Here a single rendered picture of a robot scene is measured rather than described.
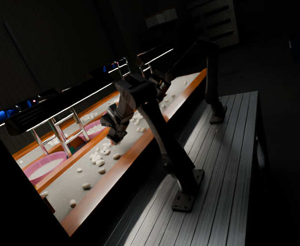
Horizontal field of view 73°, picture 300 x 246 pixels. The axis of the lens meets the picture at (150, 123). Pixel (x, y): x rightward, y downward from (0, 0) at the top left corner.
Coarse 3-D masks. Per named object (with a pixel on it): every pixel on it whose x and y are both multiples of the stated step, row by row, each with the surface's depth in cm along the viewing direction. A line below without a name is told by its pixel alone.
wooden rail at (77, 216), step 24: (192, 96) 144; (168, 120) 114; (144, 144) 97; (120, 168) 85; (144, 168) 92; (96, 192) 76; (120, 192) 78; (72, 216) 68; (96, 216) 68; (72, 240) 60; (96, 240) 67
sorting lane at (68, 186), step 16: (176, 80) 205; (192, 80) 184; (176, 96) 157; (128, 128) 130; (128, 144) 109; (80, 160) 112; (112, 160) 99; (64, 176) 101; (80, 176) 96; (96, 176) 91; (48, 192) 92; (64, 192) 88; (80, 192) 84; (64, 208) 78
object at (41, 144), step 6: (36, 96) 129; (6, 108) 122; (12, 108) 119; (18, 108) 117; (54, 120) 134; (36, 126) 125; (60, 132) 137; (36, 138) 124; (54, 138) 134; (42, 144) 127; (66, 144) 141; (42, 150) 128; (72, 150) 143
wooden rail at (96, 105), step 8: (112, 96) 234; (96, 104) 219; (88, 112) 205; (72, 120) 192; (64, 128) 182; (48, 136) 169; (32, 144) 163; (16, 152) 159; (24, 152) 153; (16, 160) 148
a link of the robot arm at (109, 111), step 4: (112, 104) 97; (108, 108) 98; (112, 108) 96; (108, 112) 99; (112, 112) 97; (112, 116) 97; (116, 116) 89; (116, 120) 89; (128, 120) 95; (116, 124) 91; (120, 124) 93
